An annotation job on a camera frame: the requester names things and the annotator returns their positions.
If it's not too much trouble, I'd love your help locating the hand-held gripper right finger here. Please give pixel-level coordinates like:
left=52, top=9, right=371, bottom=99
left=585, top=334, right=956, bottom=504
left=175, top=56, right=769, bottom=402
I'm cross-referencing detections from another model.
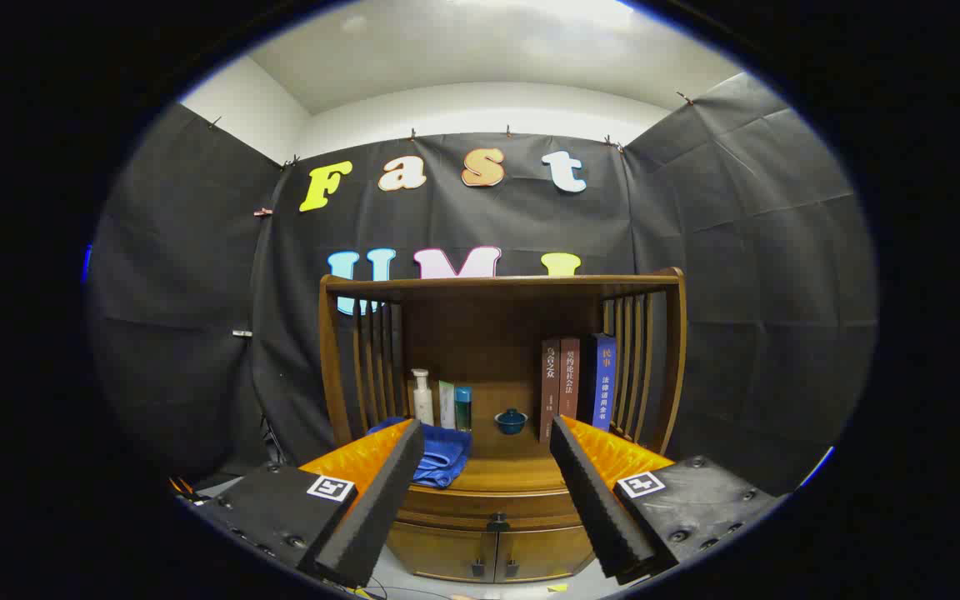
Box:
left=549, top=415, right=781, bottom=585

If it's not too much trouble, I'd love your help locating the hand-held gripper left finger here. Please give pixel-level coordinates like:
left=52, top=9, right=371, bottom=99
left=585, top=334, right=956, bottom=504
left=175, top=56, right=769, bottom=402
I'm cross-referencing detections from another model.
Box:
left=184, top=418, right=426, bottom=589

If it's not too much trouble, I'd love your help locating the wooden drawer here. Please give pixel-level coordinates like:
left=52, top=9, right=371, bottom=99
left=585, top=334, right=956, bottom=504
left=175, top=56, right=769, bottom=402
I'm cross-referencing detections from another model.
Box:
left=392, top=486, right=598, bottom=534

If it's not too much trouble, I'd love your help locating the wooden cabinet door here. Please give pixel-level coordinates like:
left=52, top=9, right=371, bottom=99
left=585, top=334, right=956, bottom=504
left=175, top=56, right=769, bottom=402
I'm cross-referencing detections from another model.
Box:
left=387, top=523, right=498, bottom=584
left=494, top=525, right=596, bottom=583

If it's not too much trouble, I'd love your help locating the wooden countertop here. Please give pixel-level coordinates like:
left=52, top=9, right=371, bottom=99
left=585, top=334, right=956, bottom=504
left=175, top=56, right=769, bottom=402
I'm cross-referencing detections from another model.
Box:
left=361, top=421, right=614, bottom=494

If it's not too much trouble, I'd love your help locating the wooden cabinet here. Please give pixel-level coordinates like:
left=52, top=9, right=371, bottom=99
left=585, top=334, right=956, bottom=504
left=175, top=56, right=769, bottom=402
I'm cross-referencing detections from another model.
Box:
left=317, top=267, right=688, bottom=584

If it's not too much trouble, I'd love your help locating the blue folded towel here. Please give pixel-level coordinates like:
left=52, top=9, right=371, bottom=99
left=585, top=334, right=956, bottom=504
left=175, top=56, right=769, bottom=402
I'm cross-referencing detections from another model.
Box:
left=366, top=417, right=473, bottom=489

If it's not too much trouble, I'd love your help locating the blue book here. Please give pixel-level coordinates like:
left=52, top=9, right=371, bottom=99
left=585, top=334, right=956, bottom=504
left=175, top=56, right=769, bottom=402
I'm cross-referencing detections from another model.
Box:
left=590, top=333, right=618, bottom=433

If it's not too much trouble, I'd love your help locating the white pump bottle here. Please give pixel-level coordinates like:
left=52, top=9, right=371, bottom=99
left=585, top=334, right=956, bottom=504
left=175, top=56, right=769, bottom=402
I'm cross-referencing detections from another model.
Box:
left=411, top=368, right=436, bottom=426

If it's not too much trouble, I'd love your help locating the black backdrop cloth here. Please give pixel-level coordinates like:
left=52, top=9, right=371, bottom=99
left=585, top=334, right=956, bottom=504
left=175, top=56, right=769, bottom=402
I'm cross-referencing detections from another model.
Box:
left=84, top=73, right=879, bottom=501

